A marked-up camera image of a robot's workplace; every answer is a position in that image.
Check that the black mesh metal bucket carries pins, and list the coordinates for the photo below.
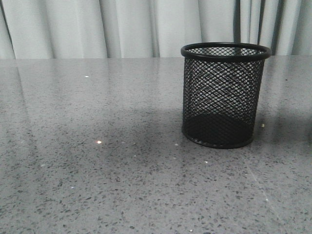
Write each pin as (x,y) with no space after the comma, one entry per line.
(221,86)

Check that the grey pleated curtain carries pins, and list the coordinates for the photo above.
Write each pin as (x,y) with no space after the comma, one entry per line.
(78,29)

